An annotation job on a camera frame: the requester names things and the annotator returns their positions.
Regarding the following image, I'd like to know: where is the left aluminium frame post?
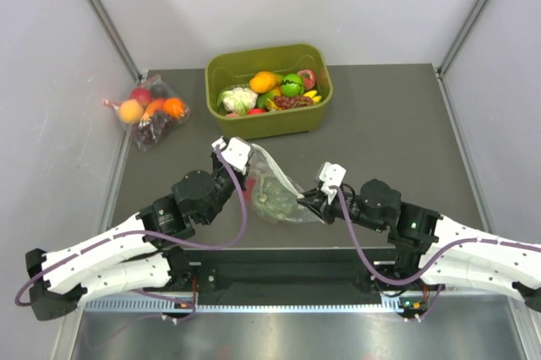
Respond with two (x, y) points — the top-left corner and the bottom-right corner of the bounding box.
(86, 0), (143, 81)

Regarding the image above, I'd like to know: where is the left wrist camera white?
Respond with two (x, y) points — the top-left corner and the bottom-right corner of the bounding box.
(211, 137), (253, 175)

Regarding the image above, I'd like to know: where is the right aluminium frame post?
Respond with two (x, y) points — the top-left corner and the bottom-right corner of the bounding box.
(435, 0), (490, 80)

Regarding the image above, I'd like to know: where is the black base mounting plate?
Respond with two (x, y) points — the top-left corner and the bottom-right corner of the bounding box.
(161, 248), (389, 304)

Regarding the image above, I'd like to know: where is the fake red fruit in bag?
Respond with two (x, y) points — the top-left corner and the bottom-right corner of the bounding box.
(243, 177), (256, 203)

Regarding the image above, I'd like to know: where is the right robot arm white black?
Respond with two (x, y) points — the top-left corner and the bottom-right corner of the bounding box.
(297, 179), (540, 312)

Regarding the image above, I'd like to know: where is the polka dot zip top bag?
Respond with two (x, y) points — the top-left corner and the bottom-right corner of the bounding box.
(244, 143), (321, 224)

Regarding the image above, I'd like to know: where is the grey slotted cable duct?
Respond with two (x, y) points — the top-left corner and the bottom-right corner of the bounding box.
(85, 294), (428, 314)

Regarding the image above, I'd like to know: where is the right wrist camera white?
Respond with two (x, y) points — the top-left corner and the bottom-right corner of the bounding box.
(316, 161), (347, 204)

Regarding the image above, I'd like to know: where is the fake purple grapes bunch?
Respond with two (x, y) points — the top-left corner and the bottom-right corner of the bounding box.
(273, 95), (314, 110)

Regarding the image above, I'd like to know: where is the green plastic bin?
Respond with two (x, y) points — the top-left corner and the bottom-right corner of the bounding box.
(205, 44), (333, 139)

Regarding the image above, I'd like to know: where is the fake pink apple slice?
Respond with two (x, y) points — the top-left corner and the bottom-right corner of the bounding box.
(297, 69), (317, 90)

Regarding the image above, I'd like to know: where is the fake yellow banana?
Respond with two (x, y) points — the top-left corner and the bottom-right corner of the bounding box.
(303, 90), (323, 104)

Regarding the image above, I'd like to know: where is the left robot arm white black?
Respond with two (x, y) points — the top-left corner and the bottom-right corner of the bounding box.
(25, 149), (250, 321)

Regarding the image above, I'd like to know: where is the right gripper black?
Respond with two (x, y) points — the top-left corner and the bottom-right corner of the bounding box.
(298, 184), (387, 232)

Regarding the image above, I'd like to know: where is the clear bag of fake fruit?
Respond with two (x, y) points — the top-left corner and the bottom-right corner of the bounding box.
(103, 74), (191, 151)

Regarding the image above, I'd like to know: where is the fake green apple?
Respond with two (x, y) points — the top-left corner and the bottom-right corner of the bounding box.
(281, 74), (305, 97)

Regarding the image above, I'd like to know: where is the fake cauliflower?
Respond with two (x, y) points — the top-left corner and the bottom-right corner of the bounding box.
(217, 87), (258, 116)

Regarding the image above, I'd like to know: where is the aluminium frame post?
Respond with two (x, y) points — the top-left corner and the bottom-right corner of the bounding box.
(86, 0), (143, 81)
(435, 0), (490, 80)

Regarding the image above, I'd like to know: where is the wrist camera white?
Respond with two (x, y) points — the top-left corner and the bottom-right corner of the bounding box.
(316, 161), (347, 204)
(211, 137), (253, 175)

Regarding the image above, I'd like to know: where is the fake orange mango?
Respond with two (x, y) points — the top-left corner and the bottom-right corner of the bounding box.
(249, 71), (279, 94)

